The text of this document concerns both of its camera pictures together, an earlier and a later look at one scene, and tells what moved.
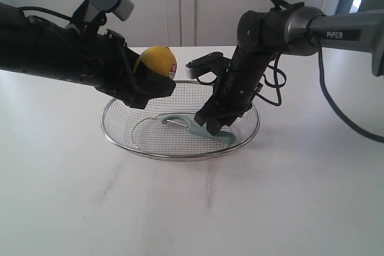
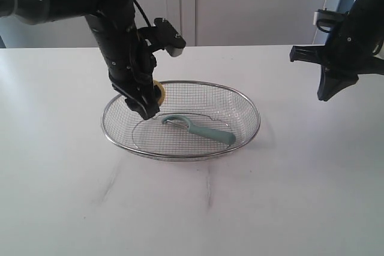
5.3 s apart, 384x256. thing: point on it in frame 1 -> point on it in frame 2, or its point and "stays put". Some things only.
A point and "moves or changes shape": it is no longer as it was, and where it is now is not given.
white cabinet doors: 173,8 stays put
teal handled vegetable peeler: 223,136 stays put
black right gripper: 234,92 -> 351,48
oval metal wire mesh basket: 141,130 stays put
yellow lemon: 162,58 moves or changes shape
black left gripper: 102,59 -> 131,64
